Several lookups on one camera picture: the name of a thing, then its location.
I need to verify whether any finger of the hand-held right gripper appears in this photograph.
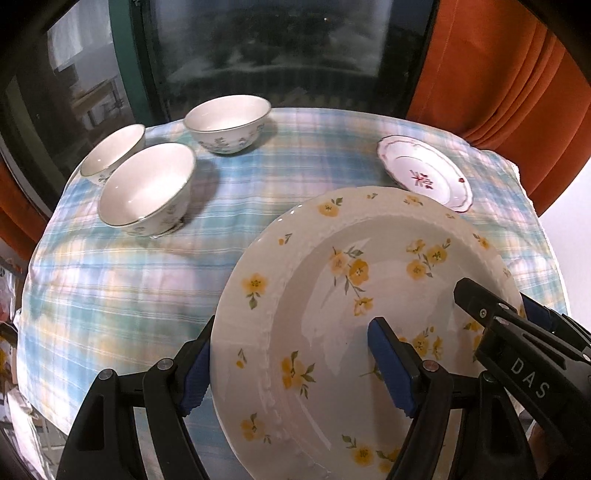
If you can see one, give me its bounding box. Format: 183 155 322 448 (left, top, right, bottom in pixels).
454 278 526 334
522 294 591 365

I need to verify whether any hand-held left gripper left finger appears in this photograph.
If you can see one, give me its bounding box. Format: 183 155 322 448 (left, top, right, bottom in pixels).
58 316 215 480

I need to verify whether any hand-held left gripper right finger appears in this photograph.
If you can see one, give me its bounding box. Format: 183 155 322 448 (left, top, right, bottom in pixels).
368 317 532 480

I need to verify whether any yellow floral plate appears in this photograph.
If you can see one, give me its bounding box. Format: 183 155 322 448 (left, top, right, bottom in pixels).
209 186 527 480

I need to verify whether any white floral bowl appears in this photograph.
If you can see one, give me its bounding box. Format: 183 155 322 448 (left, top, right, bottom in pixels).
184 95 271 154
80 124 147 186
97 143 197 237

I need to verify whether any plaid pastel tablecloth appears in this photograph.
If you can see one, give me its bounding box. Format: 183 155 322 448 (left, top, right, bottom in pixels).
16 108 568 480

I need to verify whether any small pink floral plate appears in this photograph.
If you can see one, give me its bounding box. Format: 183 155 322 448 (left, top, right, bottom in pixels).
376 135 473 213

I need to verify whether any orange curtain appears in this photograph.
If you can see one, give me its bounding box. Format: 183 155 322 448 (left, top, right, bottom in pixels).
406 0 591 217
0 152 51 264

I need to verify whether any glass window pane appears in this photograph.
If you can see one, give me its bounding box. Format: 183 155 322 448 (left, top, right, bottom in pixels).
0 0 134 217
139 0 435 123

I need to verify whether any green window frame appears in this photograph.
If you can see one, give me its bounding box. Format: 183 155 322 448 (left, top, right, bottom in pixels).
108 0 162 127

